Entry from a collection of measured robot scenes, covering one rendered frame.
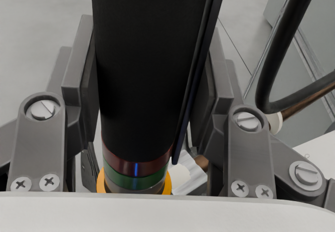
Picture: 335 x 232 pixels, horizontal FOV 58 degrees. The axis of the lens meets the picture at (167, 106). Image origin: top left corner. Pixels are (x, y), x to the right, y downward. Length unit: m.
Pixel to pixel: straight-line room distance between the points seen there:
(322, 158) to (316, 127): 0.67
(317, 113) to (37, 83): 1.98
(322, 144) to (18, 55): 2.51
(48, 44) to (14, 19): 0.51
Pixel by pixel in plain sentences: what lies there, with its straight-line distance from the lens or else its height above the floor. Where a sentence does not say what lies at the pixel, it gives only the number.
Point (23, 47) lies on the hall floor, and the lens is 2.91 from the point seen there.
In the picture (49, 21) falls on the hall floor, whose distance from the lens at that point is 3.18.
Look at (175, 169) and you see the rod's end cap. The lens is 0.22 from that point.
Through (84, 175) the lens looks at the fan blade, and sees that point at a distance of 0.85.
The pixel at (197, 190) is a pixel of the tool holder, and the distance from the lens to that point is 0.22.
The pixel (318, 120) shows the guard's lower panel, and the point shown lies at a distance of 1.31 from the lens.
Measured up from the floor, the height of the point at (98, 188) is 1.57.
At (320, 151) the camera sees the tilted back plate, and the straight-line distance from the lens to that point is 0.66.
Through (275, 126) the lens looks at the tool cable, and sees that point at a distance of 0.27.
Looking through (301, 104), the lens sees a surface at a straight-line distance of 0.30.
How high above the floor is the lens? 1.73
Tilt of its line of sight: 48 degrees down
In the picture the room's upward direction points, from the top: 10 degrees clockwise
